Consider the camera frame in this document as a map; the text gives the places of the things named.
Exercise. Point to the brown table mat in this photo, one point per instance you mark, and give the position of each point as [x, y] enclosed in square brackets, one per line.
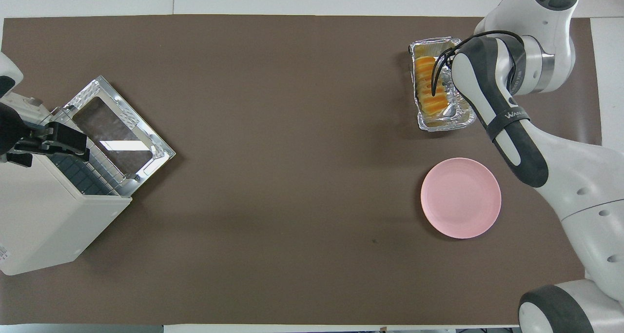
[292, 177]

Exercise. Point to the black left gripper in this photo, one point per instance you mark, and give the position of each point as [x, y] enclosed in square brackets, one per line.
[12, 133]

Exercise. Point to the pink round plate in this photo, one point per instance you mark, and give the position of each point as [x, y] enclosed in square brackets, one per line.
[460, 198]

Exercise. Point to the aluminium foil tray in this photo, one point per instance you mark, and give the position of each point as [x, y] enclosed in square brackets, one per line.
[438, 122]

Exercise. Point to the cream toaster oven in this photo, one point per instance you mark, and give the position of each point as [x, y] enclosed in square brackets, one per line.
[44, 221]

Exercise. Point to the golden bread loaf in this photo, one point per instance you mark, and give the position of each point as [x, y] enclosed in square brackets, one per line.
[425, 87]

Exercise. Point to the glass oven door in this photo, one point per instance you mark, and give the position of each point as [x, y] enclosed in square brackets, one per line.
[117, 138]

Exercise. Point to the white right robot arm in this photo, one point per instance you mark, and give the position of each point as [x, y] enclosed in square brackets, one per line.
[585, 186]

